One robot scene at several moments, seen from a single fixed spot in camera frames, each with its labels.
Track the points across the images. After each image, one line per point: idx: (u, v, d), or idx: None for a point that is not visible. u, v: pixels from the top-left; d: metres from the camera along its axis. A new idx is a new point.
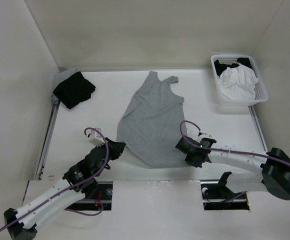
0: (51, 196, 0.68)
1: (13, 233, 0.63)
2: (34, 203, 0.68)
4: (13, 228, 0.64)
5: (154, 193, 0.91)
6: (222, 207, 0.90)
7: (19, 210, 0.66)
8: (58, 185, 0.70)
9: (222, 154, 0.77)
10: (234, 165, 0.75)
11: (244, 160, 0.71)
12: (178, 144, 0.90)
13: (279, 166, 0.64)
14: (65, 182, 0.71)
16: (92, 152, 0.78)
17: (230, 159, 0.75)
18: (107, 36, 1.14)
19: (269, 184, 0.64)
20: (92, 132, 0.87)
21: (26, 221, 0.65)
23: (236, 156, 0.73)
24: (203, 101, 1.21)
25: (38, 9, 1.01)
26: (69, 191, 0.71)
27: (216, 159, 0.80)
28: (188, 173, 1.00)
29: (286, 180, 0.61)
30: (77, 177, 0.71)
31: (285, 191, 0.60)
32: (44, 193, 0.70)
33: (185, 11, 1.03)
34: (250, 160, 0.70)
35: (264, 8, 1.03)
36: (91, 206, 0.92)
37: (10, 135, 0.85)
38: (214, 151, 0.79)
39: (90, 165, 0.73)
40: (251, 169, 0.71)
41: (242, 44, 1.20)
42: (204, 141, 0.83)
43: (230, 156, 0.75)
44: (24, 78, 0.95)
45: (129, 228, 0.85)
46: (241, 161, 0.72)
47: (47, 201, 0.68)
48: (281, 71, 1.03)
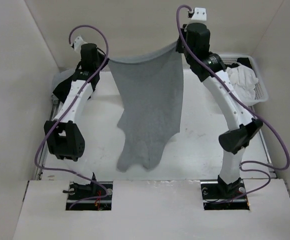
0: (78, 91, 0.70)
1: (69, 130, 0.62)
2: (66, 105, 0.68)
4: (66, 127, 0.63)
5: (154, 193, 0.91)
6: (221, 207, 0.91)
7: (58, 117, 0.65)
8: (76, 84, 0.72)
9: (221, 89, 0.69)
10: (221, 104, 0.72)
11: (232, 110, 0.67)
12: (192, 31, 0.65)
13: (247, 121, 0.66)
14: (81, 82, 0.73)
16: (84, 50, 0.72)
17: (223, 98, 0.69)
18: (107, 36, 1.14)
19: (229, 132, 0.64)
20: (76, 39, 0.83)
21: (69, 118, 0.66)
23: (231, 101, 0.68)
24: (201, 101, 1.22)
25: (39, 8, 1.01)
26: (88, 87, 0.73)
27: (210, 85, 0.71)
28: (189, 173, 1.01)
29: (239, 132, 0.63)
30: (86, 74, 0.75)
31: (232, 142, 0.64)
32: (69, 96, 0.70)
33: (185, 11, 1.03)
34: (237, 114, 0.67)
35: (264, 8, 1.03)
36: (92, 205, 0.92)
37: (11, 134, 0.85)
38: (215, 80, 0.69)
39: (89, 60, 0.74)
40: (226, 110, 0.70)
41: (241, 44, 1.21)
42: (212, 57, 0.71)
43: (226, 97, 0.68)
44: (24, 78, 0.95)
45: (128, 228, 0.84)
46: (229, 108, 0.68)
47: (77, 96, 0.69)
48: (280, 71, 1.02)
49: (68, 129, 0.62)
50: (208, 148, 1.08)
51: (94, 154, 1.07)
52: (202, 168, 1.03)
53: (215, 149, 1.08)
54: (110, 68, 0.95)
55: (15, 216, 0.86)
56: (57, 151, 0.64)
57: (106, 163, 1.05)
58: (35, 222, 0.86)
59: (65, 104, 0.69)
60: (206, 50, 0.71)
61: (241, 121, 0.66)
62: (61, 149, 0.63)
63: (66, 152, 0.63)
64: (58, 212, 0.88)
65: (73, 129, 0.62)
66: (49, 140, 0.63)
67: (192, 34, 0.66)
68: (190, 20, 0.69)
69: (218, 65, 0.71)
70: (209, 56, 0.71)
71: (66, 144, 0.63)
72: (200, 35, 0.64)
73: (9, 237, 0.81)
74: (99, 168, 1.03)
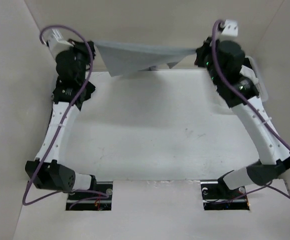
0: (61, 121, 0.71)
1: (53, 174, 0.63)
2: (48, 141, 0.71)
4: (50, 169, 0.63)
5: (154, 192, 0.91)
6: (222, 207, 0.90)
7: (41, 156, 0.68)
8: (59, 110, 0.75)
9: (254, 118, 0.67)
10: (252, 134, 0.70)
11: (267, 143, 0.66)
12: (225, 52, 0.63)
13: (283, 154, 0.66)
14: (64, 104, 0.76)
16: (61, 65, 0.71)
17: (256, 128, 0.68)
18: (107, 36, 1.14)
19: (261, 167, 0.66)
20: (52, 37, 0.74)
21: (52, 155, 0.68)
23: (265, 132, 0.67)
24: (202, 101, 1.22)
25: (39, 8, 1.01)
26: (72, 109, 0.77)
27: (242, 114, 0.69)
28: (188, 173, 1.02)
29: (276, 167, 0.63)
30: (69, 94, 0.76)
31: (262, 177, 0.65)
32: (51, 126, 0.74)
33: (185, 11, 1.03)
34: (273, 147, 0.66)
35: (264, 8, 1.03)
36: (91, 205, 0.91)
37: (11, 134, 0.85)
38: (248, 109, 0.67)
39: (70, 76, 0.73)
40: (262, 143, 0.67)
41: (241, 44, 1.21)
42: (244, 81, 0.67)
43: (260, 127, 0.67)
44: (24, 77, 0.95)
45: (128, 228, 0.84)
46: (264, 140, 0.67)
47: (61, 128, 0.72)
48: (281, 70, 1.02)
49: (53, 173, 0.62)
50: (208, 148, 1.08)
51: (94, 154, 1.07)
52: (201, 168, 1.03)
53: (215, 149, 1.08)
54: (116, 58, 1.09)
55: (15, 216, 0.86)
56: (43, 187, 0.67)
57: (106, 163, 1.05)
58: (35, 222, 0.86)
59: (48, 137, 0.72)
60: (237, 72, 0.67)
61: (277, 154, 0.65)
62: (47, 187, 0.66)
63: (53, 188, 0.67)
64: (58, 213, 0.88)
65: (59, 169, 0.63)
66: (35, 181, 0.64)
67: (227, 55, 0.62)
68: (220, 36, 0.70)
69: (250, 90, 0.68)
70: (240, 80, 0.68)
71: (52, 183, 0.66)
72: (234, 56, 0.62)
73: (9, 237, 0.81)
74: (99, 168, 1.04)
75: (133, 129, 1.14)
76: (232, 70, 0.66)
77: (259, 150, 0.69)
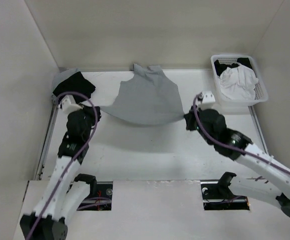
0: (61, 175, 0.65)
1: (45, 229, 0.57)
2: (47, 193, 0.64)
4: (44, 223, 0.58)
5: (154, 192, 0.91)
6: (221, 207, 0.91)
7: (37, 212, 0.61)
8: (61, 163, 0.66)
9: (260, 163, 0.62)
10: (262, 175, 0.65)
11: (284, 180, 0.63)
12: (207, 120, 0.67)
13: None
14: (66, 158, 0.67)
16: (72, 121, 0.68)
17: (265, 171, 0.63)
18: (107, 35, 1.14)
19: None
20: (64, 101, 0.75)
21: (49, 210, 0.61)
23: (276, 171, 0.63)
24: None
25: (39, 8, 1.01)
26: (74, 162, 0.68)
27: (247, 164, 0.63)
28: (188, 173, 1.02)
29: None
30: (72, 148, 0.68)
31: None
32: (51, 179, 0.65)
33: (185, 11, 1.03)
34: None
35: (263, 8, 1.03)
36: (92, 205, 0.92)
37: (11, 134, 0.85)
38: (250, 156, 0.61)
39: (78, 132, 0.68)
40: (279, 182, 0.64)
41: (241, 44, 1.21)
42: (235, 135, 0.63)
43: (268, 169, 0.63)
44: (24, 77, 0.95)
45: (128, 228, 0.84)
46: (280, 178, 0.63)
47: (60, 181, 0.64)
48: (281, 71, 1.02)
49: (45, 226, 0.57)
50: (208, 148, 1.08)
51: (94, 154, 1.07)
52: (201, 168, 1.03)
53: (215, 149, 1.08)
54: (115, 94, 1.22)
55: (15, 217, 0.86)
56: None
57: (106, 162, 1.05)
58: None
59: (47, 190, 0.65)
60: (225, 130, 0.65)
61: None
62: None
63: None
64: None
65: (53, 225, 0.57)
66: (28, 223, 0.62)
67: (210, 123, 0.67)
68: (200, 104, 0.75)
69: (244, 141, 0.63)
70: (231, 135, 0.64)
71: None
72: (217, 121, 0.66)
73: (9, 237, 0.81)
74: (99, 168, 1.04)
75: (133, 129, 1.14)
76: (220, 130, 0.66)
77: (281, 188, 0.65)
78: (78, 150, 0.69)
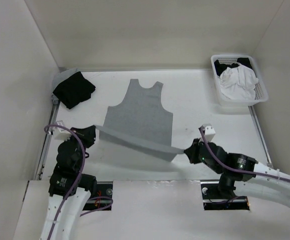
0: (55, 218, 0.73)
1: None
2: (44, 234, 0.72)
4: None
5: (154, 192, 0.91)
6: (221, 207, 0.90)
7: None
8: (54, 204, 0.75)
9: (270, 179, 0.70)
10: (275, 188, 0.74)
11: None
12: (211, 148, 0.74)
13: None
14: (59, 198, 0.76)
16: (62, 154, 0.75)
17: (276, 184, 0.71)
18: (107, 36, 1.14)
19: None
20: (55, 129, 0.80)
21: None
23: (286, 183, 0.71)
24: (202, 102, 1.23)
25: (39, 8, 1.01)
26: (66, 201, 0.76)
27: (258, 181, 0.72)
28: (188, 173, 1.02)
29: None
30: (63, 184, 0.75)
31: None
32: (47, 221, 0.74)
33: (185, 11, 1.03)
34: None
35: (263, 8, 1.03)
36: (92, 205, 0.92)
37: (11, 134, 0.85)
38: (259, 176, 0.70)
39: (69, 164, 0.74)
40: None
41: (241, 44, 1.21)
42: (241, 159, 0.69)
43: (278, 183, 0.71)
44: (24, 78, 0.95)
45: (128, 228, 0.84)
46: None
47: (54, 223, 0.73)
48: (281, 71, 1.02)
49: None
50: None
51: (94, 154, 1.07)
52: (201, 168, 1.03)
53: None
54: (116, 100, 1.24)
55: (15, 216, 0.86)
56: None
57: (106, 163, 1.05)
58: (36, 222, 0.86)
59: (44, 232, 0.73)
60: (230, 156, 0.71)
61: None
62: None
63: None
64: None
65: None
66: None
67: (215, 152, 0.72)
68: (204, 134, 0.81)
69: (250, 164, 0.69)
70: (237, 159, 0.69)
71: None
72: (219, 151, 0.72)
73: (9, 237, 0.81)
74: (100, 168, 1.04)
75: (133, 129, 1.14)
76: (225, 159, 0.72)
77: None
78: (68, 186, 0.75)
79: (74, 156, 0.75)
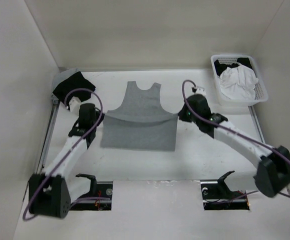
0: (73, 145, 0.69)
1: (55, 185, 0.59)
2: (57, 159, 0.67)
4: (54, 180, 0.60)
5: (154, 192, 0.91)
6: (221, 207, 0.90)
7: (48, 172, 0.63)
8: (71, 140, 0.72)
9: (228, 133, 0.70)
10: (237, 147, 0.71)
11: (247, 147, 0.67)
12: (193, 100, 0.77)
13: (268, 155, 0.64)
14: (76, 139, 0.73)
16: (82, 109, 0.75)
17: (233, 140, 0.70)
18: (107, 35, 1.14)
19: (260, 174, 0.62)
20: None
21: (61, 168, 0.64)
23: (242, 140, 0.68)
24: None
25: (39, 8, 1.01)
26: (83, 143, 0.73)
27: (221, 136, 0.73)
28: (189, 173, 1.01)
29: (266, 164, 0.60)
30: (82, 132, 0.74)
31: (269, 184, 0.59)
32: (62, 150, 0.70)
33: (185, 11, 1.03)
34: (255, 149, 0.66)
35: (263, 8, 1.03)
36: (91, 206, 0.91)
37: (10, 134, 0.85)
38: (221, 129, 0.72)
39: (87, 118, 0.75)
40: (250, 155, 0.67)
41: (241, 44, 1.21)
42: (216, 116, 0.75)
43: (235, 139, 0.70)
44: (24, 77, 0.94)
45: (128, 228, 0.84)
46: (244, 146, 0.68)
47: (70, 151, 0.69)
48: (281, 71, 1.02)
49: (56, 182, 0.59)
50: (208, 148, 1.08)
51: (94, 154, 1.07)
52: (201, 168, 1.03)
53: (215, 149, 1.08)
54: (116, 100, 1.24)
55: (15, 216, 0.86)
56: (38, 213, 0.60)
57: (106, 163, 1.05)
58: (35, 222, 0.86)
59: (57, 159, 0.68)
60: (207, 111, 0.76)
61: (263, 154, 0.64)
62: (40, 209, 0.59)
63: (47, 213, 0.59)
64: None
65: (61, 185, 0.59)
66: (36, 208, 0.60)
67: (195, 104, 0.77)
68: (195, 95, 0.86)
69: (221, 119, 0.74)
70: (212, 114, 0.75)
71: (48, 202, 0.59)
72: (199, 102, 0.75)
73: (9, 237, 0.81)
74: (99, 168, 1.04)
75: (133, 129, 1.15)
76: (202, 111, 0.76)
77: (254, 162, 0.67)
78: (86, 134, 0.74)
79: (92, 114, 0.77)
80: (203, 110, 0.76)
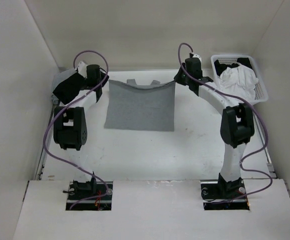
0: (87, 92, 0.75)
1: (76, 112, 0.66)
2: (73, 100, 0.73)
4: (74, 110, 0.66)
5: (154, 192, 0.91)
6: (221, 207, 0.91)
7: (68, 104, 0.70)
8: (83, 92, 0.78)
9: (208, 90, 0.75)
10: (212, 103, 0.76)
11: (219, 99, 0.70)
12: (188, 61, 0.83)
13: (235, 108, 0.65)
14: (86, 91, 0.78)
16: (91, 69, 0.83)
17: (211, 95, 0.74)
18: (107, 35, 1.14)
19: (223, 123, 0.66)
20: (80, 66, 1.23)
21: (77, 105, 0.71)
23: (217, 95, 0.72)
24: (201, 101, 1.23)
25: (39, 7, 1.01)
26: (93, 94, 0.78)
27: (204, 92, 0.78)
28: (188, 173, 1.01)
29: (229, 114, 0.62)
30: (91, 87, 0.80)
31: (229, 132, 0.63)
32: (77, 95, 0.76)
33: (185, 11, 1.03)
34: (224, 101, 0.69)
35: (263, 8, 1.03)
36: (92, 205, 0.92)
37: (10, 135, 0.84)
38: (204, 87, 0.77)
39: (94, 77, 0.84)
40: (220, 107, 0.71)
41: (241, 44, 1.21)
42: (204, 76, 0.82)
43: (213, 94, 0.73)
44: (23, 77, 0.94)
45: (127, 229, 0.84)
46: (217, 100, 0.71)
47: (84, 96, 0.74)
48: (281, 70, 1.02)
49: (77, 112, 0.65)
50: (208, 148, 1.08)
51: (94, 154, 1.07)
52: (201, 167, 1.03)
53: (216, 149, 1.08)
54: (116, 100, 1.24)
55: (15, 216, 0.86)
56: (62, 141, 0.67)
57: (106, 163, 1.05)
58: (35, 222, 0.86)
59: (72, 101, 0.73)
60: (198, 73, 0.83)
61: (229, 105, 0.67)
62: (65, 136, 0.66)
63: (71, 138, 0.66)
64: (58, 213, 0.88)
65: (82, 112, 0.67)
66: (60, 136, 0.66)
67: (188, 64, 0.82)
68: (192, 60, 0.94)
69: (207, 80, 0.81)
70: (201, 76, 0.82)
71: (71, 128, 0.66)
72: (192, 63, 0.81)
73: (9, 237, 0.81)
74: (99, 168, 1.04)
75: (133, 129, 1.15)
76: (193, 72, 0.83)
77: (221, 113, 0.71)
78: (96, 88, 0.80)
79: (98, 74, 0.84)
80: (195, 71, 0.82)
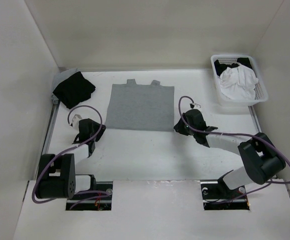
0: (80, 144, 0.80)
1: (64, 162, 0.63)
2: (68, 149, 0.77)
4: (63, 159, 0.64)
5: (154, 192, 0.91)
6: (221, 207, 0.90)
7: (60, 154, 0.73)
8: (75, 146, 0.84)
9: (216, 136, 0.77)
10: (225, 147, 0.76)
11: (230, 139, 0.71)
12: (189, 113, 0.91)
13: (251, 142, 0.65)
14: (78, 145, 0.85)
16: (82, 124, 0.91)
17: (221, 141, 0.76)
18: (107, 36, 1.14)
19: (245, 162, 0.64)
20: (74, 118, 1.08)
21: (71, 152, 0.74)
23: (226, 137, 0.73)
24: (201, 101, 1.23)
25: (38, 7, 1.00)
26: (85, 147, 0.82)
27: (213, 141, 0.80)
28: (188, 173, 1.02)
29: (248, 149, 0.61)
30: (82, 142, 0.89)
31: (254, 167, 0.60)
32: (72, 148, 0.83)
33: (185, 11, 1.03)
34: (236, 139, 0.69)
35: (263, 8, 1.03)
36: (92, 206, 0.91)
37: (10, 135, 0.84)
38: (210, 135, 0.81)
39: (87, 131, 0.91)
40: (234, 148, 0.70)
41: (241, 44, 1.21)
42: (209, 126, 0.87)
43: (222, 138, 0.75)
44: (23, 77, 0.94)
45: (127, 229, 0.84)
46: (228, 141, 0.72)
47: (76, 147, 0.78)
48: (281, 71, 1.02)
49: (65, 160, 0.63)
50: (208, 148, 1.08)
51: (94, 154, 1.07)
52: (201, 168, 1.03)
53: (216, 149, 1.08)
54: (116, 100, 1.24)
55: (15, 216, 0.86)
56: (44, 196, 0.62)
57: (106, 163, 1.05)
58: (35, 222, 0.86)
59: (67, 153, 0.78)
60: (203, 124, 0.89)
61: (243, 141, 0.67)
62: (46, 188, 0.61)
63: (54, 190, 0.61)
64: (58, 213, 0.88)
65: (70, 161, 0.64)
66: (42, 187, 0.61)
67: (189, 116, 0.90)
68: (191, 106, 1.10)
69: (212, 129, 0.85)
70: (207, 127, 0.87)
71: (55, 178, 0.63)
72: (195, 116, 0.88)
73: (9, 237, 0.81)
74: (99, 168, 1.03)
75: (133, 129, 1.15)
76: (197, 125, 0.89)
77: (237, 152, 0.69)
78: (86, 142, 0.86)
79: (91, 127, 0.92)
80: (199, 123, 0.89)
